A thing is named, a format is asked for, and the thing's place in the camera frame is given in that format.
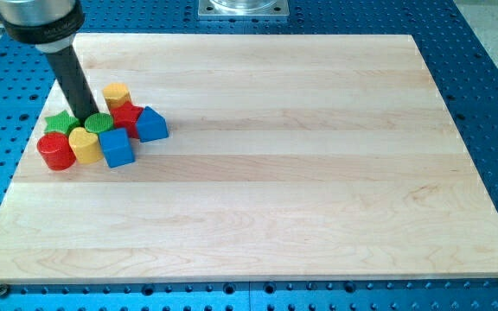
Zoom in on yellow hexagon block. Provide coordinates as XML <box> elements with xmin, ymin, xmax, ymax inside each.
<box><xmin>102</xmin><ymin>83</ymin><xmax>131</xmax><ymax>110</ymax></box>

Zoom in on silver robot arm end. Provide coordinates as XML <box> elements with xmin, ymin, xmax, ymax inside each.
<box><xmin>0</xmin><ymin>0</ymin><xmax>85</xmax><ymax>54</ymax></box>

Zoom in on red star block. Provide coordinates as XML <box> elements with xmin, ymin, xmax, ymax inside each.
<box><xmin>110</xmin><ymin>101</ymin><xmax>144</xmax><ymax>139</ymax></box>

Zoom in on green star block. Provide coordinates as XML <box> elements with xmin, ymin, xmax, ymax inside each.
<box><xmin>44</xmin><ymin>111</ymin><xmax>80</xmax><ymax>136</ymax></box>

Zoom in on light wooden board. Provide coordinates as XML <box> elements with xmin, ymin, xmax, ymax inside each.
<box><xmin>0</xmin><ymin>34</ymin><xmax>498</xmax><ymax>284</ymax></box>

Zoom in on blue pentagon house block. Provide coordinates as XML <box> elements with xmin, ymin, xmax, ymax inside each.
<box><xmin>136</xmin><ymin>106</ymin><xmax>169</xmax><ymax>143</ymax></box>

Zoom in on blue cube block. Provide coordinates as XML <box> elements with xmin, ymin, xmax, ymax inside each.
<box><xmin>99</xmin><ymin>128</ymin><xmax>135</xmax><ymax>168</ymax></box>

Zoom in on green cylinder block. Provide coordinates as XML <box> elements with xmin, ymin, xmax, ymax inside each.
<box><xmin>84</xmin><ymin>112</ymin><xmax>114</xmax><ymax>135</ymax></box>

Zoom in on yellow heart block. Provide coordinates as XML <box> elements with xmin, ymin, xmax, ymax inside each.
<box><xmin>68</xmin><ymin>127</ymin><xmax>104</xmax><ymax>164</ymax></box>

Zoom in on red cylinder block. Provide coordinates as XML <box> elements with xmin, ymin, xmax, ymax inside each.
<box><xmin>36</xmin><ymin>132</ymin><xmax>76</xmax><ymax>171</ymax></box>

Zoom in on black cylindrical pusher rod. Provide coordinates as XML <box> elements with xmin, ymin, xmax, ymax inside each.
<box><xmin>46</xmin><ymin>46</ymin><xmax>99</xmax><ymax>124</ymax></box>

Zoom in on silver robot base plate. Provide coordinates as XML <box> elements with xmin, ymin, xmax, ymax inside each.
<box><xmin>198</xmin><ymin>0</ymin><xmax>290</xmax><ymax>18</ymax></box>

